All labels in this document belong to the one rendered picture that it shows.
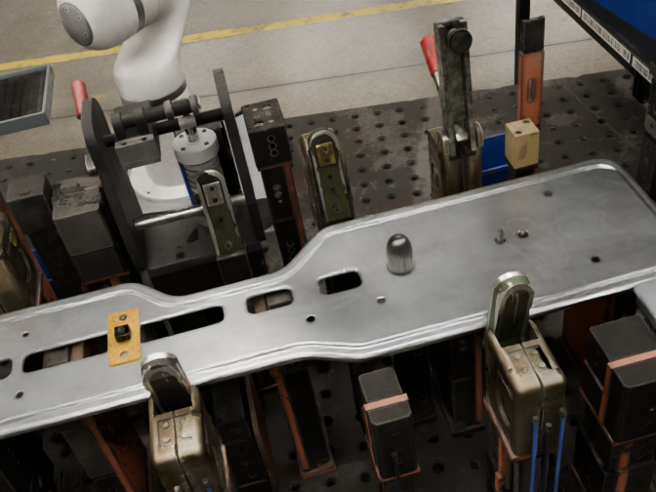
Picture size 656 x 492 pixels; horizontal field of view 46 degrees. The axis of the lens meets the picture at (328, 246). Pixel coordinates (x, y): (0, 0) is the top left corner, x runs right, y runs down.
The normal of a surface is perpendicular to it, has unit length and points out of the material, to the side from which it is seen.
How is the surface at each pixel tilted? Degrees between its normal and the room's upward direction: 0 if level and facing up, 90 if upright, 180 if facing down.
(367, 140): 0
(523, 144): 90
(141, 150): 90
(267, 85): 0
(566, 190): 0
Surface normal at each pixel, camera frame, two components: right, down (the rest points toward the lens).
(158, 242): -0.14, -0.73
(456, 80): 0.19, 0.52
